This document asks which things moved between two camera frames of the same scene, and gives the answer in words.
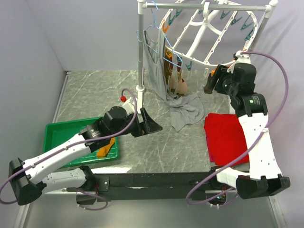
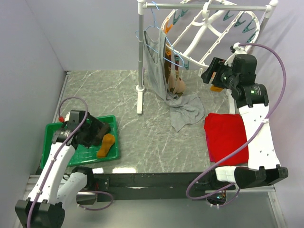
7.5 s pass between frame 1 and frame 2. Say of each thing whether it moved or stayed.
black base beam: stayed
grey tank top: stayed
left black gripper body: moved
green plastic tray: stayed
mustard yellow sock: stayed
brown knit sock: moved
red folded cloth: stayed
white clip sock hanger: stayed
